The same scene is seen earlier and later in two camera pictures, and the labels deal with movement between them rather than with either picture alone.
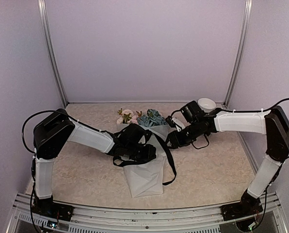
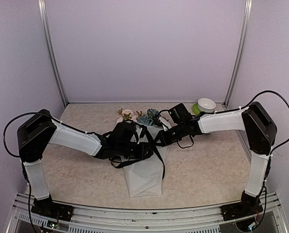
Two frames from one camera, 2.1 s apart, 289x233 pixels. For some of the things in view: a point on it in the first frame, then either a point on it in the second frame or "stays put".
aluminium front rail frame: x=200 y=219 stays put
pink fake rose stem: x=135 y=118 stays put
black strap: x=133 y=163 -> x=156 y=146
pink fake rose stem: x=126 y=117 stays put
